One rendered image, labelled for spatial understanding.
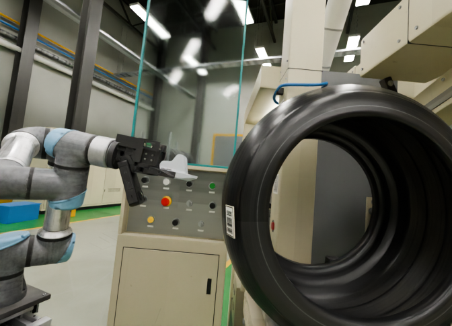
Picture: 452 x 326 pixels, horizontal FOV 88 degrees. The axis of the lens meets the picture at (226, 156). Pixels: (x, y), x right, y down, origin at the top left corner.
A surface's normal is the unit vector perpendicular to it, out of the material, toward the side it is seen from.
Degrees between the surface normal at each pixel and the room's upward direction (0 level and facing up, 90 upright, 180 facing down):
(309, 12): 90
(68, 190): 102
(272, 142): 84
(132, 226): 90
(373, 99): 79
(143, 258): 90
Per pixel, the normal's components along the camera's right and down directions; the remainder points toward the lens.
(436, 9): -1.00, -0.09
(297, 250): 0.01, -0.08
